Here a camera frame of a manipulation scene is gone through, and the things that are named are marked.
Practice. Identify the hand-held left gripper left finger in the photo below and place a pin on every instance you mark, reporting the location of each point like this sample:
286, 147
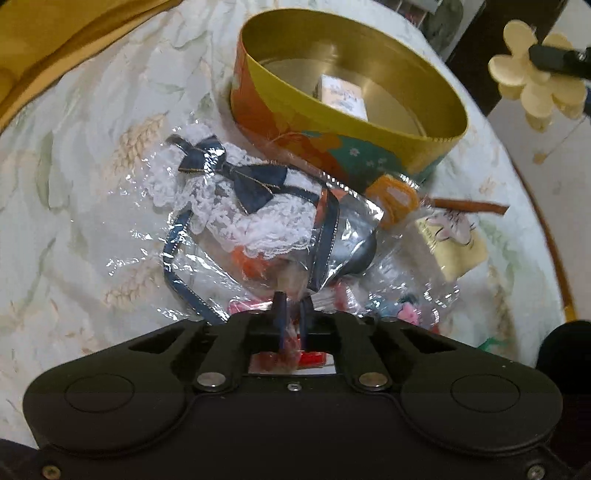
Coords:
278, 318

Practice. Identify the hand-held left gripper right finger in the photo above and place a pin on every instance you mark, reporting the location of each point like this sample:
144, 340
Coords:
305, 323

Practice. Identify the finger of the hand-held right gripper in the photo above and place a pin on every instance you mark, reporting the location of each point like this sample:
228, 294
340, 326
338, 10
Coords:
554, 57

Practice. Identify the cream flower hair claw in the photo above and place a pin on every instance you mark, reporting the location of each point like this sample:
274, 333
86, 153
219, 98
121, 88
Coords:
517, 69

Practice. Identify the clear bag of colourful trinkets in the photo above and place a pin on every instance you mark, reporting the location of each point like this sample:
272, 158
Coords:
406, 311

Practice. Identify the lace navy bow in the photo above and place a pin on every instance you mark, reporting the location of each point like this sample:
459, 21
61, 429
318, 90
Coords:
221, 203

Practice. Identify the round colourful floral tin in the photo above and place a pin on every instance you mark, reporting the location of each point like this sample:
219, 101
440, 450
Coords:
295, 124

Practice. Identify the dark wooden furniture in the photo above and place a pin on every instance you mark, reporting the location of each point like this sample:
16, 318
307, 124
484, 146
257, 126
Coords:
508, 14

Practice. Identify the shiny silver packet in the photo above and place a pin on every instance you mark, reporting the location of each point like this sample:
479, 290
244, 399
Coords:
355, 221

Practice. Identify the orange trinket in clear wrap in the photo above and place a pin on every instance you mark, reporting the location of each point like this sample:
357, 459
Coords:
392, 194

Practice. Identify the small pale printed box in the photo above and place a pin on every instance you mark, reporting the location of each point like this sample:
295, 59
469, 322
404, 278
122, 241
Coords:
344, 97

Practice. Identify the wheat print bedspread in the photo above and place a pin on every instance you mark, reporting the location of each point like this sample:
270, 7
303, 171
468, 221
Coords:
69, 184

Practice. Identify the yellow sweater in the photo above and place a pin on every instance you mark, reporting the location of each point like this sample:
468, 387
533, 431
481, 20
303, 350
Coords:
46, 37

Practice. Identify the wooden bed frame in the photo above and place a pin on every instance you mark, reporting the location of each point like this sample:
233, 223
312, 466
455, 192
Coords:
569, 300

